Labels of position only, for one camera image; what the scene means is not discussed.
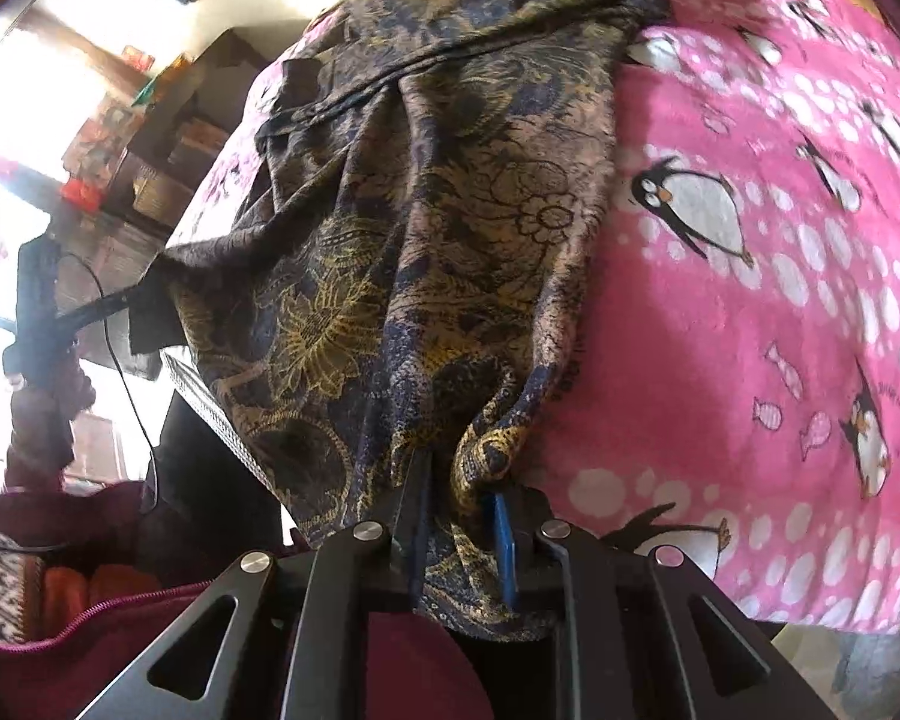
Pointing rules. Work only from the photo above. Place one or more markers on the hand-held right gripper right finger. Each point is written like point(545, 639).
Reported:
point(506, 555)

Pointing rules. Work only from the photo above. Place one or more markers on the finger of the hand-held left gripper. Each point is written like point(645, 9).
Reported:
point(97, 307)

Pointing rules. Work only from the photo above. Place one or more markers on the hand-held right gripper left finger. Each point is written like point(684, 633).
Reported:
point(418, 532)

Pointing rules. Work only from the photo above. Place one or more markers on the dark floral patterned garment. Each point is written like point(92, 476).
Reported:
point(420, 240)

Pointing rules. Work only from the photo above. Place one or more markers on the brown cardboard box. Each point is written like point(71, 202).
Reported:
point(161, 195)

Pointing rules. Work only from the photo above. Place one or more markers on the green and yellow basket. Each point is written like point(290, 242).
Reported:
point(150, 86)

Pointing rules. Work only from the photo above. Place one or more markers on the brown wooden desk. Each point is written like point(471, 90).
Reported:
point(217, 82)

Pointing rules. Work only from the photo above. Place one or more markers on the orange knit garment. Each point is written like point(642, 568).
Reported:
point(82, 589)

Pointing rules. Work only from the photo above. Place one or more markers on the patterned knit sweater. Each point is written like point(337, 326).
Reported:
point(0, 585)

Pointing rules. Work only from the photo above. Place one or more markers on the pink penguin print blanket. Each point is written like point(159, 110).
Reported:
point(720, 352)

